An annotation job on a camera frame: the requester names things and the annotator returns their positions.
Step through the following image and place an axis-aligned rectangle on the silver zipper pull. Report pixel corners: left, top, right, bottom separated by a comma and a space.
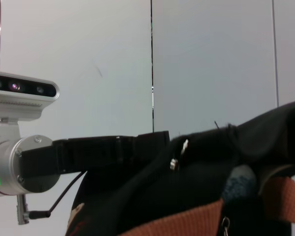
170, 139, 189, 171

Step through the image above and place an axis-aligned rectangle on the black bag with orange straps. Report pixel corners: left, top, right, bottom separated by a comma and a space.
65, 99, 295, 236

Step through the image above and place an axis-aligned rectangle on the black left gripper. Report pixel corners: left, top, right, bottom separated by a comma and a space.
21, 131, 171, 179

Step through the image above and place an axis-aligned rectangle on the left gripper cable plug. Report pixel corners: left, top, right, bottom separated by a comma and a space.
16, 171, 88, 226

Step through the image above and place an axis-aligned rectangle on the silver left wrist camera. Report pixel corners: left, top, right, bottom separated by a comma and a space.
0, 71, 60, 121

